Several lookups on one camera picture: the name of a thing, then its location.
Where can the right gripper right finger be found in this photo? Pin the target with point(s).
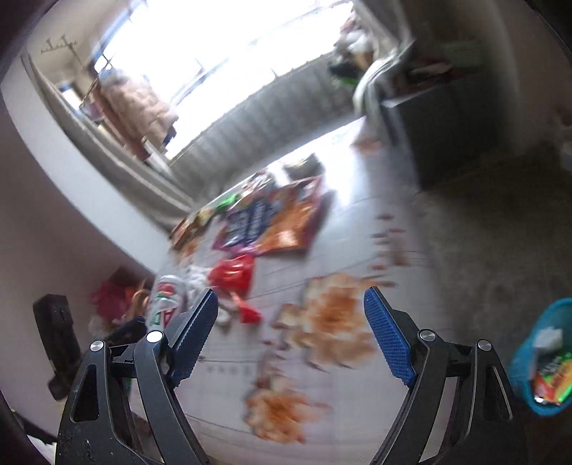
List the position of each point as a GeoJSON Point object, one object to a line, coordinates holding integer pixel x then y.
{"type": "Point", "coordinates": [484, 426]}

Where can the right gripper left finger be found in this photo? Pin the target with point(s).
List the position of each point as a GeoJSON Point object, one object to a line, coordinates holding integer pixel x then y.
{"type": "Point", "coordinates": [97, 426]}

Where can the green red noodle bag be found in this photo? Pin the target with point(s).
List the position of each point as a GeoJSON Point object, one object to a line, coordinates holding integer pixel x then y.
{"type": "Point", "coordinates": [552, 381]}

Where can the white crumpled tissue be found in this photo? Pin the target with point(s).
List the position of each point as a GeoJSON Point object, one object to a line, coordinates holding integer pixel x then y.
{"type": "Point", "coordinates": [548, 340]}

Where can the white AD milk bottle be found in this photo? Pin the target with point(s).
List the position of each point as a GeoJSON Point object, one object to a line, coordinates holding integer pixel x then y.
{"type": "Point", "coordinates": [165, 302]}

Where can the blue plastic basket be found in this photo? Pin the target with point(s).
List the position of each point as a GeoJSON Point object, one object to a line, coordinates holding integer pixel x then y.
{"type": "Point", "coordinates": [528, 358]}

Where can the red plastic wrapper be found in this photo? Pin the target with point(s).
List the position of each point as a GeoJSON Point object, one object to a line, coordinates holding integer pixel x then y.
{"type": "Point", "coordinates": [234, 277]}

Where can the green candy wrapper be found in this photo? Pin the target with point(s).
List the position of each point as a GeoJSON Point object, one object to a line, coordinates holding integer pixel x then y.
{"type": "Point", "coordinates": [227, 203]}

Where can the purple orange snack bag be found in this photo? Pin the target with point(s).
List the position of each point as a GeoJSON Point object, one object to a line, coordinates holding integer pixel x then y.
{"type": "Point", "coordinates": [272, 219]}

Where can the dark cabinet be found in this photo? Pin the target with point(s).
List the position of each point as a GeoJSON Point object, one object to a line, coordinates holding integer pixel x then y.
{"type": "Point", "coordinates": [438, 131]}

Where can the grey curtain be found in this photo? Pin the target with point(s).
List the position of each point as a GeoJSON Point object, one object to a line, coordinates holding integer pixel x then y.
{"type": "Point", "coordinates": [383, 74]}

